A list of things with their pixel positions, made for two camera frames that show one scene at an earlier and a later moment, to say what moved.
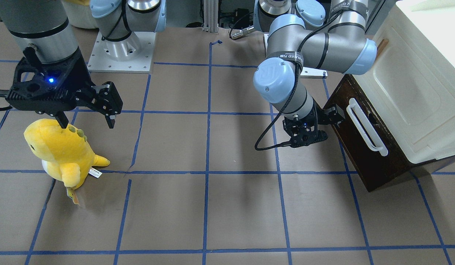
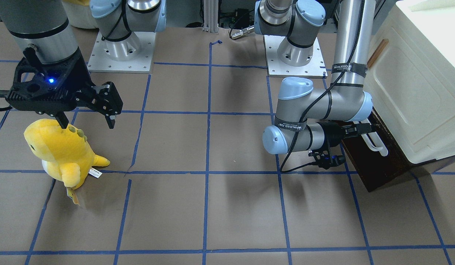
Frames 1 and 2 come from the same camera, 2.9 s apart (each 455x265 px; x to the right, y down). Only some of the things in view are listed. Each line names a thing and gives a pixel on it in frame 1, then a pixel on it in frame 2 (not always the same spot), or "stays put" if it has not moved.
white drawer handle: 369,134 stays put
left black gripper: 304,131 -> 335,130
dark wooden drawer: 373,168 stays put
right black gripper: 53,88 stays put
